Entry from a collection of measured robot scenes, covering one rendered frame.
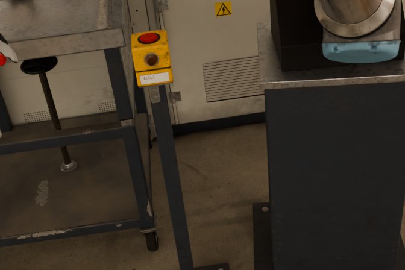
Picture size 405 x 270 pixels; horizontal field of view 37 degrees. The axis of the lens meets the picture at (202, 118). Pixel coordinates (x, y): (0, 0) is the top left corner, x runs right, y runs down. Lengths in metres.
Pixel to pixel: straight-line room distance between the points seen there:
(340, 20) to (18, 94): 1.59
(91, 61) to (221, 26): 0.51
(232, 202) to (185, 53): 0.59
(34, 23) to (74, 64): 0.74
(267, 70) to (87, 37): 0.46
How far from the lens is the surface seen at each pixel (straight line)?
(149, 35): 1.35
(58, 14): 1.69
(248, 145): 2.46
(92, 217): 2.00
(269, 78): 1.45
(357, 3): 1.09
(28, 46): 1.60
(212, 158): 2.41
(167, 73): 1.35
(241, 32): 2.33
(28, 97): 2.48
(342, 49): 1.20
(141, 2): 2.27
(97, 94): 2.45
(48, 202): 2.11
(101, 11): 1.65
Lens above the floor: 1.51
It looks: 35 degrees down
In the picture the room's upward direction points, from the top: 7 degrees counter-clockwise
